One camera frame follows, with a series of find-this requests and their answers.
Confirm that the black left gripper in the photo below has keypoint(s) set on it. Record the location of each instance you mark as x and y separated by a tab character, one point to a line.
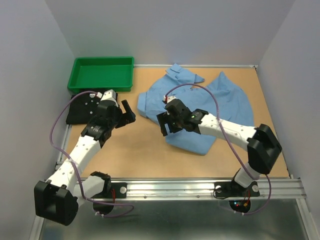
128	117

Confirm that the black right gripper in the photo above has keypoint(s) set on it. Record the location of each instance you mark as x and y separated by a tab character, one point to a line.
163	119

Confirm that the light blue long sleeve shirt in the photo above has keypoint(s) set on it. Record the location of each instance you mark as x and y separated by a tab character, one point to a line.
221	95

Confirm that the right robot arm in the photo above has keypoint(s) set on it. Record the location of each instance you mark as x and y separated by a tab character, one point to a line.
260	143

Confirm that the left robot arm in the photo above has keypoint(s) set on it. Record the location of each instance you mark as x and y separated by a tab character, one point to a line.
59	197

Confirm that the green plastic tray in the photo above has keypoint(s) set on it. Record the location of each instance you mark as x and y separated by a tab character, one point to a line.
109	72

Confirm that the folded black shirt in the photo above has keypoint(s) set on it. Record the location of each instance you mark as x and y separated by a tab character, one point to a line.
82	109

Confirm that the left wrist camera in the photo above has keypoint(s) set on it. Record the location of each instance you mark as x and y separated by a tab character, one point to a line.
109	95

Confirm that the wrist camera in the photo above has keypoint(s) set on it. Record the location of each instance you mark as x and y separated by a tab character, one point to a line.
109	95
167	99

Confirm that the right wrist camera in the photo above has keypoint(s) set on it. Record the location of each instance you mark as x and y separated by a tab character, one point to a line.
167	99

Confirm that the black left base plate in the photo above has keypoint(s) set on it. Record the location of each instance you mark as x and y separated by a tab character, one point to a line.
116	190

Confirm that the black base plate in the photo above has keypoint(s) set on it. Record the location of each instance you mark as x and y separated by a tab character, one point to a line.
116	190
230	189

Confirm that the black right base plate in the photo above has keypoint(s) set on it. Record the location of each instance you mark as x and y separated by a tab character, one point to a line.
230	189

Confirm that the aluminium mounting rail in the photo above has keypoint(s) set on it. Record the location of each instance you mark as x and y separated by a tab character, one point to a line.
203	189

